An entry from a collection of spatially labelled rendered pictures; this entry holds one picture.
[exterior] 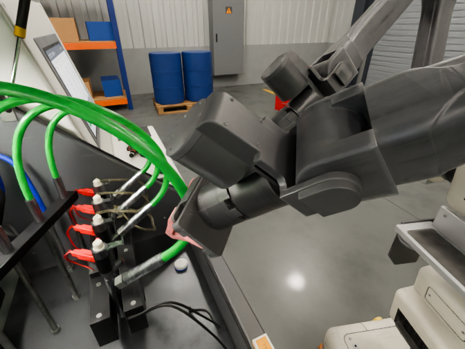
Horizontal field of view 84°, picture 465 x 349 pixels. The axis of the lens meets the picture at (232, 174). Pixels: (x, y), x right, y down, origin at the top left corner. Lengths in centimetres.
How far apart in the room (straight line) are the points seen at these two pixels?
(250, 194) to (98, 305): 48
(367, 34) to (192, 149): 49
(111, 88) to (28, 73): 504
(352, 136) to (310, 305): 167
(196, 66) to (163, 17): 205
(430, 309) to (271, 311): 99
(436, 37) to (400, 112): 62
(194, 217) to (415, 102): 22
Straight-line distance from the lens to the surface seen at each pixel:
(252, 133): 21
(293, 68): 49
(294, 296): 184
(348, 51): 57
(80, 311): 86
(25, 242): 68
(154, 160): 31
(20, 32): 74
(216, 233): 31
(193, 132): 20
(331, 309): 184
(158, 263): 42
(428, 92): 20
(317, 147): 19
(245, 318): 61
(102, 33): 566
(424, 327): 93
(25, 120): 61
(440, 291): 90
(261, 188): 23
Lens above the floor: 148
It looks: 30 degrees down
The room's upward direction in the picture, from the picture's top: straight up
